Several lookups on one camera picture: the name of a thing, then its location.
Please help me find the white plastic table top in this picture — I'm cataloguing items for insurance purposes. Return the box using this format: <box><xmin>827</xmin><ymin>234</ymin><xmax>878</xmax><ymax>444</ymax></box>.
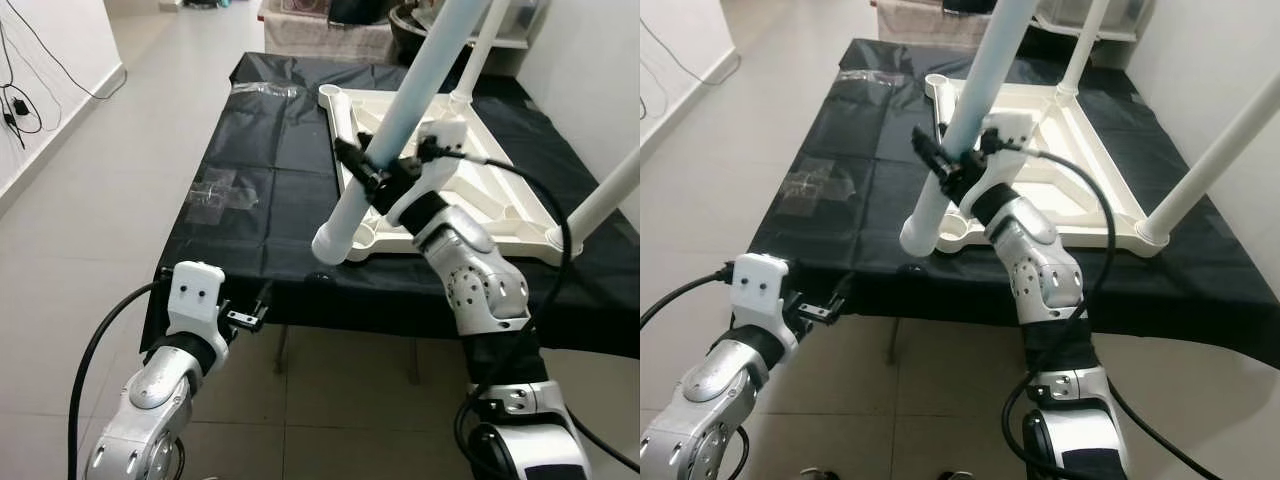
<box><xmin>318</xmin><ymin>83</ymin><xmax>576</xmax><ymax>266</ymax></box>
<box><xmin>922</xmin><ymin>72</ymin><xmax>1166</xmax><ymax>259</ymax></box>

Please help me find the crumpled clear tape patch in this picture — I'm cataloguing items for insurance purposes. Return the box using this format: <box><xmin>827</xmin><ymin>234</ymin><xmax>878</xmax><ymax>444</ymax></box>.
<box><xmin>785</xmin><ymin>158</ymin><xmax>861</xmax><ymax>201</ymax></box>
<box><xmin>185</xmin><ymin>168</ymin><xmax>261</xmax><ymax>213</ymax></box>

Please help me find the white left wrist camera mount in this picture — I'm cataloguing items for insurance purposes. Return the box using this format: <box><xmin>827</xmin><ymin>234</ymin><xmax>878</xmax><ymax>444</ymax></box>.
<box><xmin>730</xmin><ymin>253</ymin><xmax>799</xmax><ymax>346</ymax></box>
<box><xmin>165</xmin><ymin>262</ymin><xmax>229</xmax><ymax>351</ymax></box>

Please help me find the black round basin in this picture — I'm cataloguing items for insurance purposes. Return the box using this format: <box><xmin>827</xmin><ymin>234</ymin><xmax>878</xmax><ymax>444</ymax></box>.
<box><xmin>390</xmin><ymin>0</ymin><xmax>471</xmax><ymax>66</ymax></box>

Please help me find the black plastic bag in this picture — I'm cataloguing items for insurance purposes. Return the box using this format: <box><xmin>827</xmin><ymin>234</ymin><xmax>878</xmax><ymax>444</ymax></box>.
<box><xmin>325</xmin><ymin>0</ymin><xmax>401</xmax><ymax>26</ymax></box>

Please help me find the patterned bench cloth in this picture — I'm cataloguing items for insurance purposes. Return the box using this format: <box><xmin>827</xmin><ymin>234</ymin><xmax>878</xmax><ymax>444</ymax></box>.
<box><xmin>875</xmin><ymin>0</ymin><xmax>1001</xmax><ymax>46</ymax></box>
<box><xmin>262</xmin><ymin>0</ymin><xmax>401</xmax><ymax>61</ymax></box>

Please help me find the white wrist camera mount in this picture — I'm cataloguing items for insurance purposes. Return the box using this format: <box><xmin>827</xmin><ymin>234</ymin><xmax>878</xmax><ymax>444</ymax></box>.
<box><xmin>960</xmin><ymin>112</ymin><xmax>1036</xmax><ymax>216</ymax></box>
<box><xmin>730</xmin><ymin>253</ymin><xmax>799</xmax><ymax>346</ymax></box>
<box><xmin>385</xmin><ymin>118</ymin><xmax>469</xmax><ymax>226</ymax></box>
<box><xmin>165</xmin><ymin>262</ymin><xmax>229</xmax><ymax>351</ymax></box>

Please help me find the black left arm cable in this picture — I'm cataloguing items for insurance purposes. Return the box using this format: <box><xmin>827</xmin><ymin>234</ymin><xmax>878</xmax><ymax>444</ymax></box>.
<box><xmin>68</xmin><ymin>280</ymin><xmax>171</xmax><ymax>480</ymax></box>
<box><xmin>640</xmin><ymin>270</ymin><xmax>736</xmax><ymax>331</ymax></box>

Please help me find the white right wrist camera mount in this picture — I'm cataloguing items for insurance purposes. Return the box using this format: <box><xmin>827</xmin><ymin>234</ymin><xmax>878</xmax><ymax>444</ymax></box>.
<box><xmin>385</xmin><ymin>118</ymin><xmax>469</xmax><ymax>226</ymax></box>
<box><xmin>960</xmin><ymin>112</ymin><xmax>1036</xmax><ymax>216</ymax></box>

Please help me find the black tablecloth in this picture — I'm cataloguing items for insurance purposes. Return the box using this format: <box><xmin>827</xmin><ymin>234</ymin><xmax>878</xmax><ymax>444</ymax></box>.
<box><xmin>140</xmin><ymin>50</ymin><xmax>641</xmax><ymax>361</ymax></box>
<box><xmin>748</xmin><ymin>38</ymin><xmax>1280</xmax><ymax>371</ymax></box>

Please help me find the black wall cable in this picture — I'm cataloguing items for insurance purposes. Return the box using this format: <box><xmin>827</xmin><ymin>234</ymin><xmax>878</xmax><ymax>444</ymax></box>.
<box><xmin>5</xmin><ymin>0</ymin><xmax>126</xmax><ymax>101</ymax></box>
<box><xmin>0</xmin><ymin>20</ymin><xmax>46</xmax><ymax>151</ymax></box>
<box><xmin>640</xmin><ymin>15</ymin><xmax>743</xmax><ymax>86</ymax></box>

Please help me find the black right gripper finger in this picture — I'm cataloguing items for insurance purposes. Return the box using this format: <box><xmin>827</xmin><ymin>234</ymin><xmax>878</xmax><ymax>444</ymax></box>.
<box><xmin>910</xmin><ymin>125</ymin><xmax>958</xmax><ymax>183</ymax></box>
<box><xmin>333</xmin><ymin>138</ymin><xmax>386</xmax><ymax>197</ymax></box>

